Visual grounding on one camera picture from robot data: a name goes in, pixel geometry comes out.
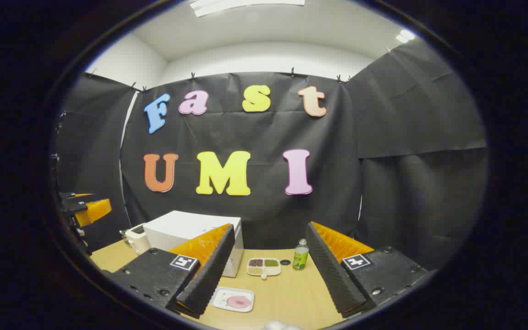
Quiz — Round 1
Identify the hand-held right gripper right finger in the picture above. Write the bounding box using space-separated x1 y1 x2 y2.
306 221 429 319

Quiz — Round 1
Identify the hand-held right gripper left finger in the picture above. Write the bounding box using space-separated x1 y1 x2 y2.
108 224 236 319

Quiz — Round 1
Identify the white rectangular plate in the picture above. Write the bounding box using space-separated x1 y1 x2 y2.
209 287 255 313

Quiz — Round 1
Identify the white microwave oven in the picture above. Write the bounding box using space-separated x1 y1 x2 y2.
143 210 244 278

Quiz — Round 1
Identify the green label drink bottle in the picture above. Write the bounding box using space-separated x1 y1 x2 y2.
292 238 309 270

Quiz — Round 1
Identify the white toaster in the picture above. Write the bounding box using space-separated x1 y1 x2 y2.
124 223 151 255

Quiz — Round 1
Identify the white divided dish with beans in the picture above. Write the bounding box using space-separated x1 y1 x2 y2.
247 258 282 279

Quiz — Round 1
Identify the long ceiling light panel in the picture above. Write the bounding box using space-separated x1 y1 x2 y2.
190 0 306 18

